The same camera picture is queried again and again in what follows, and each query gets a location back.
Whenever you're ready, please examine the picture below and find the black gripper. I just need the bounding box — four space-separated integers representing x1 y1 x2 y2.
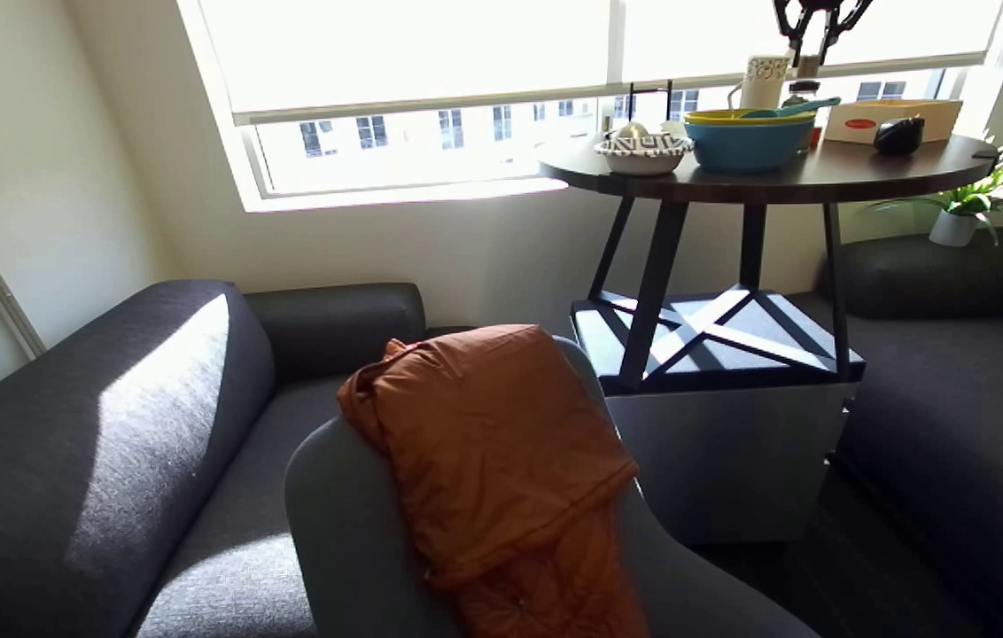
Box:
772 0 879 64

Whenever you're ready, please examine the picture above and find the salt shaker with dark cap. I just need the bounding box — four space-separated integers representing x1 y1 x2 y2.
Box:
782 73 826 120

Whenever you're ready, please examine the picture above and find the white box with red print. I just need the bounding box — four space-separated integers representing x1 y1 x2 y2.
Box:
821 96 969 148

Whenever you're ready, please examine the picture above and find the white mug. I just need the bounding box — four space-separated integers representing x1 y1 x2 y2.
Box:
739 53 791 114

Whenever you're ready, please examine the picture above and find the teal spoon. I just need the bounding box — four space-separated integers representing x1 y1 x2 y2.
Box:
778 96 843 117

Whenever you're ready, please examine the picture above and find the white roller blind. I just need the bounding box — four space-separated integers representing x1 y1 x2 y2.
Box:
617 0 1003 90
176 0 622 129

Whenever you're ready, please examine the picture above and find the small black rounded object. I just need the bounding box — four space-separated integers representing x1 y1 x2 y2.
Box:
872 114 928 159

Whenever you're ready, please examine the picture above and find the blue bowl with yellow rim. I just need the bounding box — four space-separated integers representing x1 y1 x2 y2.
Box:
684 106 819 178

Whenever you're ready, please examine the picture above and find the round dark wooden table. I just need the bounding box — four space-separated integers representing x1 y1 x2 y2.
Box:
537 130 1003 393

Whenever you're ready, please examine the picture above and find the black metal stand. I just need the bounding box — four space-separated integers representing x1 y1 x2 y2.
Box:
622 78 676 129

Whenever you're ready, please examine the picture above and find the small wicker basket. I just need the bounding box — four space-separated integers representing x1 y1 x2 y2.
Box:
590 120 690 178

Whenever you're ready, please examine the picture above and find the green potted plant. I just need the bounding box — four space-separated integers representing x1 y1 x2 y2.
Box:
874 137 1003 252

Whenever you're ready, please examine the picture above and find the dark grey fabric sofa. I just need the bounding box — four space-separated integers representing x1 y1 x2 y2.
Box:
0 276 430 638
821 209 1003 638

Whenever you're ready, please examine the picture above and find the orange jacket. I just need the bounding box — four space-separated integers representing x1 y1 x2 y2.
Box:
333 324 656 638

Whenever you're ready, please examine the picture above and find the grey shell chair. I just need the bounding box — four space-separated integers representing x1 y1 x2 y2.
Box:
279 333 821 638

